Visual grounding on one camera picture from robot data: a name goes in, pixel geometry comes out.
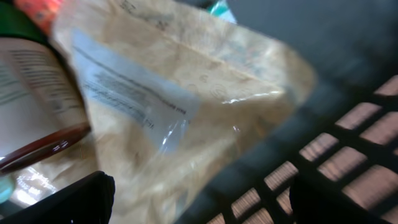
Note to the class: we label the grey plastic basket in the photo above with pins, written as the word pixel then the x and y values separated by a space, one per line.
pixel 352 45

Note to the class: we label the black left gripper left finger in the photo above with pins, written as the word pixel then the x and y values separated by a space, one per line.
pixel 89 200

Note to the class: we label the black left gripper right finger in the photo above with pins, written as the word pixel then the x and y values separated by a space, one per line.
pixel 310 205

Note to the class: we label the teal tissue pack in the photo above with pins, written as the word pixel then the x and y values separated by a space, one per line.
pixel 221 9

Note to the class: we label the beige paper pouch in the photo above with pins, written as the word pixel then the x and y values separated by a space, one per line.
pixel 173 95

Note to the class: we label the orange tissue pack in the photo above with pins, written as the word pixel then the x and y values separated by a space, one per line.
pixel 41 12

